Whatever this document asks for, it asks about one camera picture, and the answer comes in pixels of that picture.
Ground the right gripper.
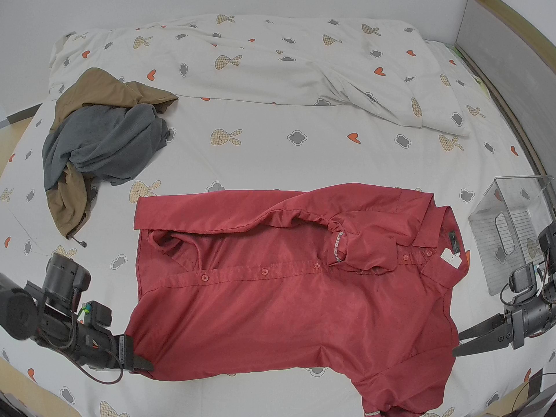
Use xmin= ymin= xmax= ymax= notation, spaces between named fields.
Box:
xmin=452 ymin=300 xmax=556 ymax=358

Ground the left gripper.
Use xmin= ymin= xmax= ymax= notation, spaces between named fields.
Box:
xmin=61 ymin=320 xmax=156 ymax=374

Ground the red shirt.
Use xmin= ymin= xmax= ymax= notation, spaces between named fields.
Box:
xmin=125 ymin=182 xmax=471 ymax=417

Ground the clear plastic box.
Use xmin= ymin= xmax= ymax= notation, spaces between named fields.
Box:
xmin=468 ymin=174 xmax=556 ymax=296

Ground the grey garment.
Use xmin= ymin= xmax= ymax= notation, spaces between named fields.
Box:
xmin=42 ymin=104 xmax=170 ymax=190

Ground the brown garment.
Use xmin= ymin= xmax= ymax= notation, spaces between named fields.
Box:
xmin=47 ymin=67 xmax=180 ymax=249

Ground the white printed quilt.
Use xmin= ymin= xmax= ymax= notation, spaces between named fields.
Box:
xmin=48 ymin=13 xmax=473 ymax=138

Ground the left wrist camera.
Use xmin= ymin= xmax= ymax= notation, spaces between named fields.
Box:
xmin=79 ymin=301 xmax=113 ymax=332

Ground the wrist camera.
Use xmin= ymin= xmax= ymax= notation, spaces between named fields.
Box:
xmin=507 ymin=264 xmax=539 ymax=308
xmin=79 ymin=301 xmax=113 ymax=332

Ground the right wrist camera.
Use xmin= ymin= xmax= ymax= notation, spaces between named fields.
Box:
xmin=507 ymin=264 xmax=539 ymax=308

